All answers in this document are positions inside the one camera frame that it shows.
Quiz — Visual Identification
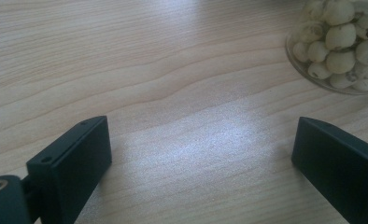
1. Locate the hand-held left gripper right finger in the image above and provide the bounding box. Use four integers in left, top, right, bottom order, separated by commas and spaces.
290, 116, 368, 224

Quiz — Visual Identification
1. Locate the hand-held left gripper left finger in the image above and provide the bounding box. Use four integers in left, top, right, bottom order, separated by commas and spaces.
25, 115, 113, 224

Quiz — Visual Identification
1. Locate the glass jar of pale seeds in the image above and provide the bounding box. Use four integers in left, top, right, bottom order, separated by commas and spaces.
284, 0, 368, 96

